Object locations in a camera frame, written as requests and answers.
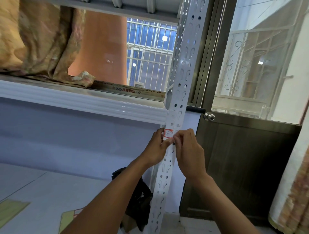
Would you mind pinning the silver round door knob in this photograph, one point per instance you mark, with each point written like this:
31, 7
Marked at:
209, 116

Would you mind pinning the person's right forearm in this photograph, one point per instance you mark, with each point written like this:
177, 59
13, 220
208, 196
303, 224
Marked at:
222, 209

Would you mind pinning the white perforated shelf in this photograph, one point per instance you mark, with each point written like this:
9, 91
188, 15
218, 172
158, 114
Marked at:
186, 67

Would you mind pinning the orange patterned cloth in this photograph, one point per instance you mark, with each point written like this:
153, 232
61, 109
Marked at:
41, 41

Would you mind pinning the person's left forearm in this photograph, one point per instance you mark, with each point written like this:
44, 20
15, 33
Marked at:
111, 200

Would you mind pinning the person's left hand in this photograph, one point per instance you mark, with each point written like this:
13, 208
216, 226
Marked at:
154, 152

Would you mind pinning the grey ribbed shelf board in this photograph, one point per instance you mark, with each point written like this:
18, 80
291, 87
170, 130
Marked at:
135, 8

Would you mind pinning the yellow sheet of red-bordered labels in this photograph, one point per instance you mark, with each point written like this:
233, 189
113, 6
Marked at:
66, 219

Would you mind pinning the orange-brown panel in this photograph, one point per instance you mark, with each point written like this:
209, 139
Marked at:
103, 48

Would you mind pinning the person's right hand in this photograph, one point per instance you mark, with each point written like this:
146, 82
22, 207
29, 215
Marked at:
190, 156

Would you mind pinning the ornate white metal grille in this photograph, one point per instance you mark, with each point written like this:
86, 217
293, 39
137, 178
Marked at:
246, 67

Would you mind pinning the dark brown glazed door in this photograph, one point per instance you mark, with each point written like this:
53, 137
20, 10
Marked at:
241, 168

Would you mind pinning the red-bordered white label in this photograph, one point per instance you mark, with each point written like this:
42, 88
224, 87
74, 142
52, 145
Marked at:
167, 133

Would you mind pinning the aluminium window frame rail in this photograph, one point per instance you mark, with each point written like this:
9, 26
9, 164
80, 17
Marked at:
135, 90

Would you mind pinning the white window security bars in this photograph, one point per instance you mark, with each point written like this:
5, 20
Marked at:
149, 57

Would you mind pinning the plain yellow backing paper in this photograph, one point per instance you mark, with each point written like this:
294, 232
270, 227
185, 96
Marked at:
12, 212

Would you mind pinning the black plastic bag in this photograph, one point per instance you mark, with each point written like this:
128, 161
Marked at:
141, 202

